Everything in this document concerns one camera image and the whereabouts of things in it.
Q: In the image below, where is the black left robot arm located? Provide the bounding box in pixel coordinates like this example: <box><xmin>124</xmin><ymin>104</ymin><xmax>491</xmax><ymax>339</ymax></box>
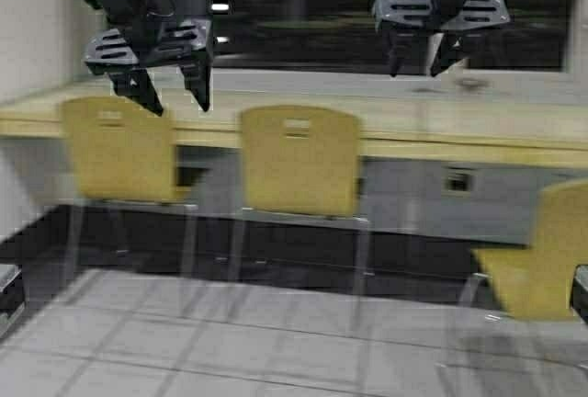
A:
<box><xmin>83</xmin><ymin>0</ymin><xmax>215</xmax><ymax>116</ymax></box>

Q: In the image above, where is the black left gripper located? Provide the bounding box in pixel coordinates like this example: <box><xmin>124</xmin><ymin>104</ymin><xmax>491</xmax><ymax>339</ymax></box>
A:
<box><xmin>84</xmin><ymin>0</ymin><xmax>213</xmax><ymax>117</ymax></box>

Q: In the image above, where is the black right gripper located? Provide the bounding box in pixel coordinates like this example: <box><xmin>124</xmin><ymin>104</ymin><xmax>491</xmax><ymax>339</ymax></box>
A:
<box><xmin>371</xmin><ymin>0</ymin><xmax>510</xmax><ymax>77</ymax></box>

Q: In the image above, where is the yellow wooden chair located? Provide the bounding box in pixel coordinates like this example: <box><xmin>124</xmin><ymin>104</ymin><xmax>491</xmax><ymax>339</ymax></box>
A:
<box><xmin>458</xmin><ymin>178</ymin><xmax>587</xmax><ymax>322</ymax></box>
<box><xmin>59</xmin><ymin>96</ymin><xmax>198</xmax><ymax>276</ymax></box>
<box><xmin>226</xmin><ymin>105</ymin><xmax>370</xmax><ymax>333</ymax></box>

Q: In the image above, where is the long wooden counter table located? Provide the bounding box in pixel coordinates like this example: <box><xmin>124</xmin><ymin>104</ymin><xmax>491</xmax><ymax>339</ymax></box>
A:
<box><xmin>0</xmin><ymin>82</ymin><xmax>588</xmax><ymax>171</ymax></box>

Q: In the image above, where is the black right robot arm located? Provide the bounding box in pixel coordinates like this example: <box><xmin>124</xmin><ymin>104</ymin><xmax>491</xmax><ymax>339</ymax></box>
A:
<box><xmin>371</xmin><ymin>0</ymin><xmax>511</xmax><ymax>77</ymax></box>

